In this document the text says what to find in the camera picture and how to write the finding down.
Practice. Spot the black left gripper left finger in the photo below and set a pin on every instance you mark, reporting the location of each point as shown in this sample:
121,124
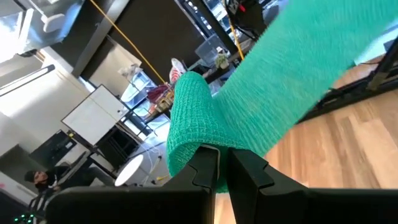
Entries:
140,205

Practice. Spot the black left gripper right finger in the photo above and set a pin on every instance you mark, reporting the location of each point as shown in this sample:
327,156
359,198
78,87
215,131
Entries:
295,208

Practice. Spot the white board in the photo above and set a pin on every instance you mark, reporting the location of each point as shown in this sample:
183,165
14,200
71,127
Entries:
93,115

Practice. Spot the black aluminium rig frame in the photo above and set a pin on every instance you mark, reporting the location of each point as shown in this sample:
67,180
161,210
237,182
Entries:
357,93

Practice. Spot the clear plastic storage bin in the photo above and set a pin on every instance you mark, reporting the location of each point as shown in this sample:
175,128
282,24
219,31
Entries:
211,51

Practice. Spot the long green elastic bandage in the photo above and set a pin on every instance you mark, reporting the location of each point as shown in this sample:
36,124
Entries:
264,93

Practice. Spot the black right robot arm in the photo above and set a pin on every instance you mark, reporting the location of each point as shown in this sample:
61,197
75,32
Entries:
245,18

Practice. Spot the long ceiling light bar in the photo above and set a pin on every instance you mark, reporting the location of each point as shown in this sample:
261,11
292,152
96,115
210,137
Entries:
28,79

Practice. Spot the person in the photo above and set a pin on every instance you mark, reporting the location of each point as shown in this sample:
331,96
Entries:
46,180

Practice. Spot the cluttered storage shelf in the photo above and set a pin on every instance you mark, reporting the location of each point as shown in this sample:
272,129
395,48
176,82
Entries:
155,96

